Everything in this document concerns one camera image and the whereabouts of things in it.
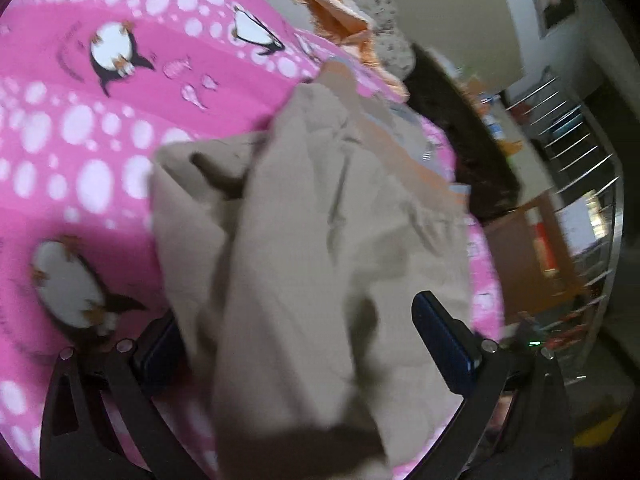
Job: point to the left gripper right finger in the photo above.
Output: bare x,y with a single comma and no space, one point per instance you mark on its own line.
513,421

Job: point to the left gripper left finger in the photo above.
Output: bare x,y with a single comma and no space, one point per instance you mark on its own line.
99,420

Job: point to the beige zip jacket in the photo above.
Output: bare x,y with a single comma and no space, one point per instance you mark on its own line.
291,258

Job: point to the metal railing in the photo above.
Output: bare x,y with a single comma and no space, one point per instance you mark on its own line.
587,192

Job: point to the dark wooden cabinet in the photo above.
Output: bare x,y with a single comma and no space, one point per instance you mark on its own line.
495,189

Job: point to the pink penguin blanket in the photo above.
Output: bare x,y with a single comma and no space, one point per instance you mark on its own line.
90,91

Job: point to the floral quilt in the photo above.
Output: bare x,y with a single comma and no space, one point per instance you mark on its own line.
391,44

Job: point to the orange fringed cloth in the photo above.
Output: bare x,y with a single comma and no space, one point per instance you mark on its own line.
350,30

